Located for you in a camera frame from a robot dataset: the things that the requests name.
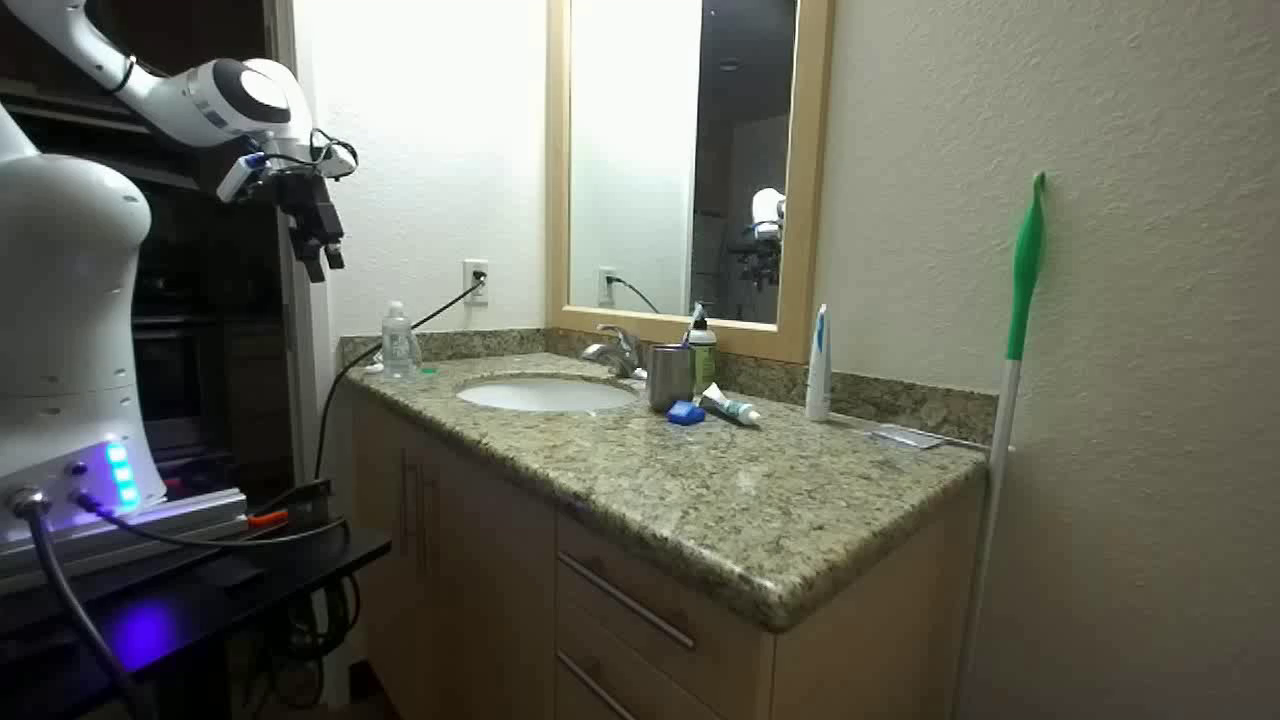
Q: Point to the wood framed wall mirror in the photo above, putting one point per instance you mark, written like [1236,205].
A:
[802,173]

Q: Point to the wooden vanity cabinet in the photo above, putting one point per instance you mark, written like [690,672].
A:
[464,587]

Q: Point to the white wall outlet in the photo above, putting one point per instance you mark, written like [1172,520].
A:
[478,280]

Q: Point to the white oval sink basin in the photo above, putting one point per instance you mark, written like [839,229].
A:
[547,393]

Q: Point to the aluminium robot base rails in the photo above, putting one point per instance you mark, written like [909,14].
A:
[135,520]

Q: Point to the white teal toothpaste tube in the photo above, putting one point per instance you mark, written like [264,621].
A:
[731,406]

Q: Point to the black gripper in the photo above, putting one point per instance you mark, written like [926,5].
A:
[307,201]

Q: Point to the small blue round container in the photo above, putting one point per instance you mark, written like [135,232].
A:
[684,412]

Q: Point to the black robot cart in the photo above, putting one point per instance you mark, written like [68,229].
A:
[200,595]

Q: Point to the chrome sink faucet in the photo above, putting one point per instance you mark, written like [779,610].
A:
[612,354]

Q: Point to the clear plastic water bottle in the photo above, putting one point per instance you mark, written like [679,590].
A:
[398,347]

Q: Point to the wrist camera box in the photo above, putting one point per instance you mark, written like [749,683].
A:
[247,173]

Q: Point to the clear plastic package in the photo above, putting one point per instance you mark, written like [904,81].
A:
[909,439]

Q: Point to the orange black clamp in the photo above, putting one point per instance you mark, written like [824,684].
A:
[286,509]

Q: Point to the green soap pump bottle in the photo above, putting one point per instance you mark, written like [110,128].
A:
[701,349]

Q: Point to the white upright electric toothbrush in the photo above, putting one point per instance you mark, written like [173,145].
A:
[819,364]

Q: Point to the silver metal cup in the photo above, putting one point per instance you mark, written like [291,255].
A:
[670,378]

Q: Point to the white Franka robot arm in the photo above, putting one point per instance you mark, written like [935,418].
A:
[64,304]

